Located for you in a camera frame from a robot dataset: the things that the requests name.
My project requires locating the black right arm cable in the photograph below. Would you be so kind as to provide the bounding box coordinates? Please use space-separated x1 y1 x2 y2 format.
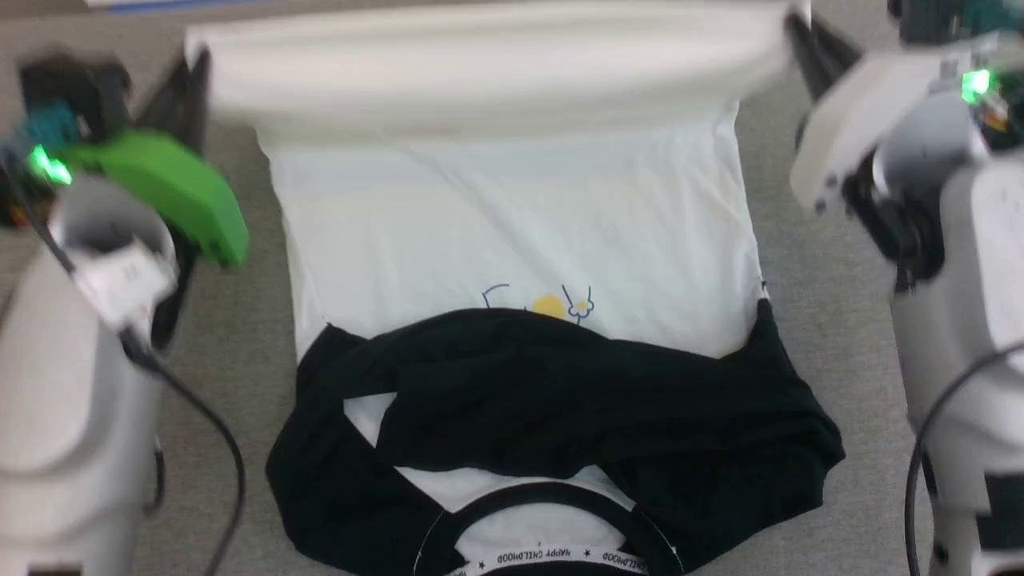
902 342 1024 576

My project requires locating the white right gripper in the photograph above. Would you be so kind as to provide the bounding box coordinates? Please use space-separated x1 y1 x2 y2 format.
786 11 975 218

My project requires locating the white and black T-shirt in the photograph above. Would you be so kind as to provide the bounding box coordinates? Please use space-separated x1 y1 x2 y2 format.
184 0 849 576

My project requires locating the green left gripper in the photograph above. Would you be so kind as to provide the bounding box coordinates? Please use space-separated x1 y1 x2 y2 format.
54 46 251 270

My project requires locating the grey fabric table cover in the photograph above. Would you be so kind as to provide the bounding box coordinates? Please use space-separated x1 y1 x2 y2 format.
0 0 1024 576

